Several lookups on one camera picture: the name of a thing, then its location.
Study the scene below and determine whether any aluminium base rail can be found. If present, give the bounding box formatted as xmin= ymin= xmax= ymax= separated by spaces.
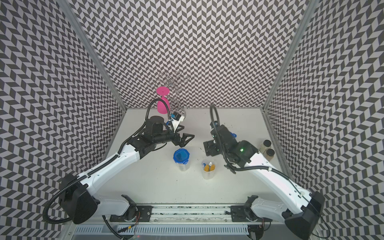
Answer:
xmin=71 ymin=203 xmax=319 ymax=226

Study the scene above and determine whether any clear cup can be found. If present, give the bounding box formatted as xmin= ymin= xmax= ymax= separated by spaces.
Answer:
xmin=177 ymin=162 xmax=190 ymax=172
xmin=202 ymin=160 xmax=217 ymax=180

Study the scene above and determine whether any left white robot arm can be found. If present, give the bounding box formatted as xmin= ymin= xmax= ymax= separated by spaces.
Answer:
xmin=42 ymin=107 xmax=195 ymax=225

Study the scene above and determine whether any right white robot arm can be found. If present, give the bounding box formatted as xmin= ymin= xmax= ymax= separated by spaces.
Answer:
xmin=204 ymin=105 xmax=326 ymax=240

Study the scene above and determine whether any brown spice jar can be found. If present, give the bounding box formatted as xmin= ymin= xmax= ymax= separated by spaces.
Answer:
xmin=264 ymin=149 xmax=276 ymax=162

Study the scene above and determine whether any green herb spice jar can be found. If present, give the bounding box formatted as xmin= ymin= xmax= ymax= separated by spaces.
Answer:
xmin=259 ymin=140 xmax=272 ymax=154

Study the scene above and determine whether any chrome glass holder stand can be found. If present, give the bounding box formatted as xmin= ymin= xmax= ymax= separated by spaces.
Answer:
xmin=152 ymin=72 xmax=188 ymax=118

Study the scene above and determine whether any pink plastic wine glass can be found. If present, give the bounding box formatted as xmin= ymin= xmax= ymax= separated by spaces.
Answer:
xmin=156 ymin=87 xmax=170 ymax=114

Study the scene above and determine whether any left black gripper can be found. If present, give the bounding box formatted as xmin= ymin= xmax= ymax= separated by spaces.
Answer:
xmin=153 ymin=125 xmax=195 ymax=148

